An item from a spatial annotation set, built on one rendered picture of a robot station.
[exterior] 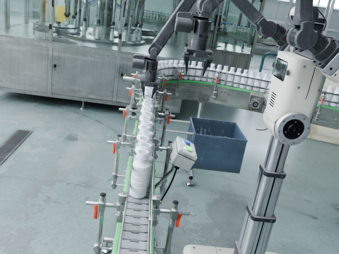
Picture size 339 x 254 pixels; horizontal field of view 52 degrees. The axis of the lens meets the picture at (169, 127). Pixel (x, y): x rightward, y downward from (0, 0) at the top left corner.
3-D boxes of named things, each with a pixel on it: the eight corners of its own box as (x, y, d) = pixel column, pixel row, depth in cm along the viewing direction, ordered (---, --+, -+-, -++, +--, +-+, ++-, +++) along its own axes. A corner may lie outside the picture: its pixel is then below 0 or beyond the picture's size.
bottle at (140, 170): (129, 199, 118) (134, 154, 112) (128, 189, 123) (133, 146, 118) (147, 200, 119) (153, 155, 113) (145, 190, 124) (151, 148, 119)
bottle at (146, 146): (148, 182, 130) (154, 141, 124) (149, 191, 124) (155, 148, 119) (132, 181, 129) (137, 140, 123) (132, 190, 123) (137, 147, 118)
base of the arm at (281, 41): (282, 52, 172) (299, 32, 169) (270, 42, 170) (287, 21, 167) (276, 49, 181) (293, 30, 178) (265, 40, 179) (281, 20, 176)
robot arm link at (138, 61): (158, 48, 169) (158, 46, 178) (133, 45, 168) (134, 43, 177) (154, 72, 173) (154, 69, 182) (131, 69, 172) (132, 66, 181)
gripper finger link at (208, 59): (209, 79, 131) (213, 54, 127) (190, 76, 130) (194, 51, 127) (207, 75, 137) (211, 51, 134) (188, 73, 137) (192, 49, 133)
